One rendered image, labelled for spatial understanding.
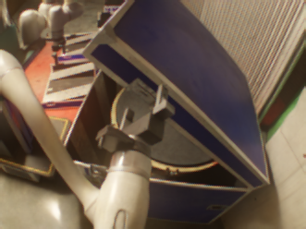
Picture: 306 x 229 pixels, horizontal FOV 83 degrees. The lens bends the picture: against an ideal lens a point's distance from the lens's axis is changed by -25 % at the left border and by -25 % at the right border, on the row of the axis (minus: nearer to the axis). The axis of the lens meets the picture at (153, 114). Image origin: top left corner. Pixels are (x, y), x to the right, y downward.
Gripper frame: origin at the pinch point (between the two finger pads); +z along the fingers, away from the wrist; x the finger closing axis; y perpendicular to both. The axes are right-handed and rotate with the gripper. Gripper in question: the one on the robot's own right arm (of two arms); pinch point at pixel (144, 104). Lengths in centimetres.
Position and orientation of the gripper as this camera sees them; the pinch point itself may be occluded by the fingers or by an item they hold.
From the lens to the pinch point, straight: 61.0
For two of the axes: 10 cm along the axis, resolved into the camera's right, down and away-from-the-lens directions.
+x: 6.9, -4.2, -5.8
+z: 1.4, -7.2, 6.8
